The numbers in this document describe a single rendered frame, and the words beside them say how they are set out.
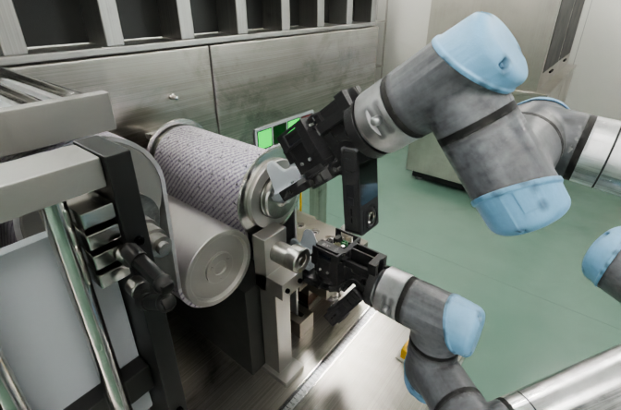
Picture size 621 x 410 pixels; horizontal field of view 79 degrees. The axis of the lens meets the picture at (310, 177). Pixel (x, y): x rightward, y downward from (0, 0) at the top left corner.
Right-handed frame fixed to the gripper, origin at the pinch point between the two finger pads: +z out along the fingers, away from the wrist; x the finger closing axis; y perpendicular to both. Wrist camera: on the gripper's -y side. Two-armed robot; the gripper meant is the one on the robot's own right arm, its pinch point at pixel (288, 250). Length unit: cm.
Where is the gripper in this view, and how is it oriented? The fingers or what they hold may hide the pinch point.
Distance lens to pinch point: 74.8
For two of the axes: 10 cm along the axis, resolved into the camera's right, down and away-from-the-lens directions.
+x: -6.2, 3.4, -7.1
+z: -7.8, -2.7, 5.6
